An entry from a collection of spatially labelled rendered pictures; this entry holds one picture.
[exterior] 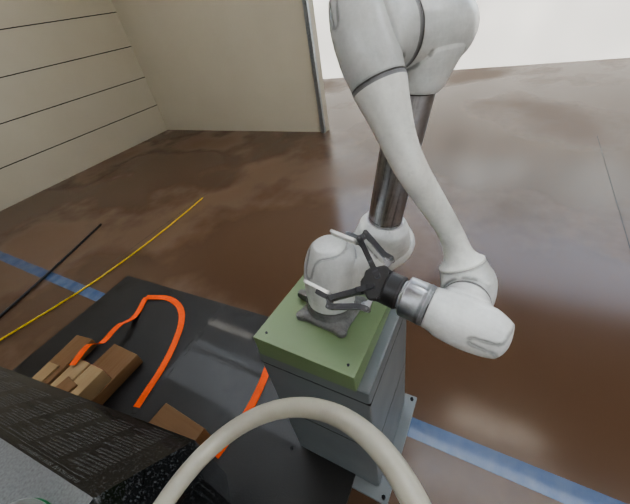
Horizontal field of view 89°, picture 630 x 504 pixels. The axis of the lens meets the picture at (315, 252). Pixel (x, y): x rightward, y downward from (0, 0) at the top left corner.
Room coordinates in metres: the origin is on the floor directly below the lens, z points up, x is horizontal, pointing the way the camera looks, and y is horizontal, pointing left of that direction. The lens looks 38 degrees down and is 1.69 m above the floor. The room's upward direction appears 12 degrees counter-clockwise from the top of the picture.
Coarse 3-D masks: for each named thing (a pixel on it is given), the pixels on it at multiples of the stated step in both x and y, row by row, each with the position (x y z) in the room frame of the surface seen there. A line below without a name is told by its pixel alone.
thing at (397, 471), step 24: (264, 408) 0.27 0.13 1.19; (288, 408) 0.25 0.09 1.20; (312, 408) 0.24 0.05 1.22; (336, 408) 0.22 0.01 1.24; (216, 432) 0.27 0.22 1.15; (240, 432) 0.26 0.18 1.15; (360, 432) 0.18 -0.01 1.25; (192, 456) 0.24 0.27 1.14; (384, 456) 0.14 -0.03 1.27; (192, 480) 0.22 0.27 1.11; (408, 480) 0.11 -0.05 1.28
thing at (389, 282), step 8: (368, 272) 0.52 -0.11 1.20; (384, 272) 0.51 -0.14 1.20; (392, 272) 0.50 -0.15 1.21; (368, 280) 0.51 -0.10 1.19; (376, 280) 0.50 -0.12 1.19; (384, 280) 0.50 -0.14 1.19; (392, 280) 0.47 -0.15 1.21; (400, 280) 0.47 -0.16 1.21; (376, 288) 0.49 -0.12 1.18; (384, 288) 0.47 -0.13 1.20; (392, 288) 0.46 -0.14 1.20; (400, 288) 0.46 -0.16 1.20; (368, 296) 0.48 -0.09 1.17; (376, 296) 0.48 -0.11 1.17; (384, 296) 0.46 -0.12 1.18; (392, 296) 0.45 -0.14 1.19; (384, 304) 0.46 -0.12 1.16; (392, 304) 0.44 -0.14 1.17
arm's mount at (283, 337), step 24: (288, 312) 0.75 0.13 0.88; (360, 312) 0.70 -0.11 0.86; (384, 312) 0.69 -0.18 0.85; (264, 336) 0.66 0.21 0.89; (288, 336) 0.65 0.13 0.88; (312, 336) 0.63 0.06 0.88; (336, 336) 0.62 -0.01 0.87; (360, 336) 0.61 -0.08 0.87; (288, 360) 0.60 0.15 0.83; (312, 360) 0.55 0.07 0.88; (336, 360) 0.54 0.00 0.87; (360, 360) 0.52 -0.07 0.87
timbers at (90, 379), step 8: (80, 360) 1.33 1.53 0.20; (72, 368) 1.28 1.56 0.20; (80, 368) 1.27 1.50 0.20; (88, 368) 1.26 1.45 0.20; (96, 368) 1.24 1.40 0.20; (64, 376) 1.23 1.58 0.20; (72, 376) 1.22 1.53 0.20; (80, 376) 1.21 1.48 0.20; (88, 376) 1.20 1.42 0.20; (96, 376) 1.19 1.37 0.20; (104, 376) 1.21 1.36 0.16; (56, 384) 1.19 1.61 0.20; (80, 384) 1.15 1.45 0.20; (88, 384) 1.14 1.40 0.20; (96, 384) 1.16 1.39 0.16; (104, 384) 1.18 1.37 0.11; (72, 392) 1.11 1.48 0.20; (80, 392) 1.10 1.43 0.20; (88, 392) 1.12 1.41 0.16; (96, 392) 1.14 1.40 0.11
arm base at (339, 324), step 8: (304, 296) 0.78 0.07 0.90; (360, 296) 0.76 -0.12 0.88; (304, 312) 0.72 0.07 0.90; (312, 312) 0.69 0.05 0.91; (344, 312) 0.66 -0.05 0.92; (352, 312) 0.68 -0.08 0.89; (304, 320) 0.70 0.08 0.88; (312, 320) 0.68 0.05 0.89; (320, 320) 0.67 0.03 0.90; (328, 320) 0.66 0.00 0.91; (336, 320) 0.65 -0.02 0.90; (344, 320) 0.66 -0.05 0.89; (352, 320) 0.66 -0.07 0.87; (328, 328) 0.64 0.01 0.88; (336, 328) 0.63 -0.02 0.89; (344, 328) 0.63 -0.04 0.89; (344, 336) 0.61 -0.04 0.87
